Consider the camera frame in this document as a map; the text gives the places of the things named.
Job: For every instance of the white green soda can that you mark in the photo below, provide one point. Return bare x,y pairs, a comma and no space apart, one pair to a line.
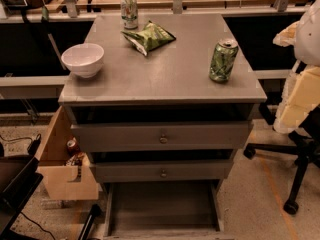
129,13

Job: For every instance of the metal frame rail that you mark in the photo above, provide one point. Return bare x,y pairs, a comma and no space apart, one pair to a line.
59,9

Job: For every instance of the green chip bag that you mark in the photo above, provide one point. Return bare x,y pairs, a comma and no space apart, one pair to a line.
151,37

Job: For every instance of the wooden side bin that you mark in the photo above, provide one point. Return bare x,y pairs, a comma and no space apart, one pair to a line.
65,177

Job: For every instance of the middle grey drawer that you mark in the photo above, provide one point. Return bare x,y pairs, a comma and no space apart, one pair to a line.
161,171

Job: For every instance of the bottom open grey drawer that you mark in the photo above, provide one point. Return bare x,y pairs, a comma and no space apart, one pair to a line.
177,210

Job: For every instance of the red can in bin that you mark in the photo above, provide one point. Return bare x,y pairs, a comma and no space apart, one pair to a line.
72,147

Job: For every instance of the black case at left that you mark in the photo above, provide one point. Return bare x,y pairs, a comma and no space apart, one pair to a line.
18,181

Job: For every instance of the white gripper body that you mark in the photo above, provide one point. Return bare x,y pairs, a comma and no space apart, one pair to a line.
308,39

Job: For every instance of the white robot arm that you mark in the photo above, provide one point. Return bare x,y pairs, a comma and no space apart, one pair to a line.
304,36

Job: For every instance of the top grey drawer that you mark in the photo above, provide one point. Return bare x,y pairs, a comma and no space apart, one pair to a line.
161,136

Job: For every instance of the white ceramic bowl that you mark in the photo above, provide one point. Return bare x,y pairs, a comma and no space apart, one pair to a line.
84,60

